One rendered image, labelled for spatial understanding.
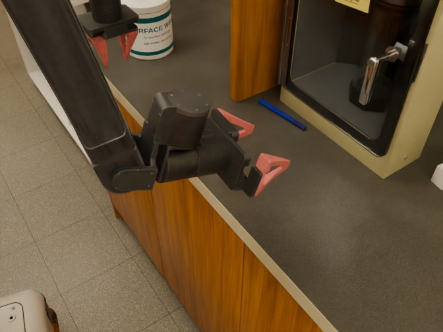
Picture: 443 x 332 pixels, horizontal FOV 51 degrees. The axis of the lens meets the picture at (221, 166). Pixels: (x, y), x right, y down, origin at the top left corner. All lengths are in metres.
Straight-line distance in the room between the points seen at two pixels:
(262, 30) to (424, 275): 0.59
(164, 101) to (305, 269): 0.38
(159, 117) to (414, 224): 0.53
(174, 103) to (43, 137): 2.08
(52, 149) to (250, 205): 1.78
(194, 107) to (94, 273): 1.45
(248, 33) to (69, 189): 1.47
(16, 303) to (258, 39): 1.10
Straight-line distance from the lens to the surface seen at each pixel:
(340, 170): 0.96
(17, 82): 3.11
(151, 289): 1.87
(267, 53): 1.09
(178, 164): 0.61
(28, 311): 1.61
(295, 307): 0.90
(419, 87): 0.84
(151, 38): 1.24
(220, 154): 0.65
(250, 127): 0.76
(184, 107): 0.57
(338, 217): 0.87
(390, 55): 0.81
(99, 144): 0.55
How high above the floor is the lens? 1.60
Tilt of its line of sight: 44 degrees down
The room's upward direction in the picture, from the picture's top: straight up
